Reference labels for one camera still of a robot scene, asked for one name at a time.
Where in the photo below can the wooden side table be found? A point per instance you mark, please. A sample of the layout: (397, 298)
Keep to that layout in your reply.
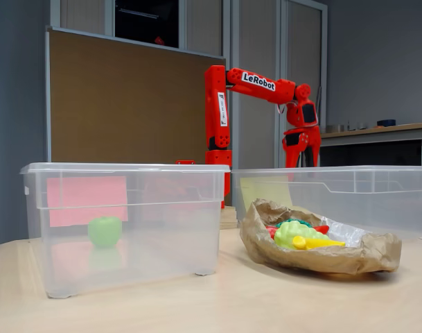
(370, 131)

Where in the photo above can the yellow toy banana bunch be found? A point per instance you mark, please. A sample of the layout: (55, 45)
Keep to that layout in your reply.
(321, 243)

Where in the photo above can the green toy apple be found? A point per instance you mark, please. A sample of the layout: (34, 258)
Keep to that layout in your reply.
(105, 232)

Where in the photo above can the wooden base block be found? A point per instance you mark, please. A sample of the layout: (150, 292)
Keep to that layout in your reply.
(228, 218)

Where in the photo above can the pink paper note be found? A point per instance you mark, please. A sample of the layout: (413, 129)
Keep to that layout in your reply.
(86, 201)

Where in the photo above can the dark screen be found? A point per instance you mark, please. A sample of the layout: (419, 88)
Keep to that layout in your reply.
(145, 24)

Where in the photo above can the brown cork pin board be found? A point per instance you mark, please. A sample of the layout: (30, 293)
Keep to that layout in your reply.
(110, 104)

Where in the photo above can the yellow paper note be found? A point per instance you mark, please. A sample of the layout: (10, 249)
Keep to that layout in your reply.
(262, 190)

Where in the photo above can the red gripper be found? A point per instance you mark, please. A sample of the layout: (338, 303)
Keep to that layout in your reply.
(299, 138)

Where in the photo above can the grey tape roll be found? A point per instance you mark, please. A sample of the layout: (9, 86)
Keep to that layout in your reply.
(335, 128)

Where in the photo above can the grey shutter cabinet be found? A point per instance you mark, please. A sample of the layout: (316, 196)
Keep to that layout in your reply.
(86, 17)
(300, 41)

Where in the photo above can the dark green bumpy toy vegetable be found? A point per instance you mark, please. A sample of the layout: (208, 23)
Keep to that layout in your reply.
(294, 222)

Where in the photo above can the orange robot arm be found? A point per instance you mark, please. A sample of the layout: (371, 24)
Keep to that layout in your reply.
(185, 162)

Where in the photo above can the clear plastic bin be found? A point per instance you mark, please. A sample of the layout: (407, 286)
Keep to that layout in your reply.
(145, 249)
(370, 208)

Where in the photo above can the light green toy grapes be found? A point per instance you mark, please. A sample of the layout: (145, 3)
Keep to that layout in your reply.
(290, 234)

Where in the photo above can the dark blue bowl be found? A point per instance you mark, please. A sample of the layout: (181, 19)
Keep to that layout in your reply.
(386, 123)

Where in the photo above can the red toy chili pepper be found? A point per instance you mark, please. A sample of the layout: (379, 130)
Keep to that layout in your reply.
(321, 229)

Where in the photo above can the crumpled brown paper bag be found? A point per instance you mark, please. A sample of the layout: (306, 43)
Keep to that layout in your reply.
(318, 260)

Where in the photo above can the red robot arm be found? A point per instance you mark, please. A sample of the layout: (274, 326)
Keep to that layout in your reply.
(215, 104)

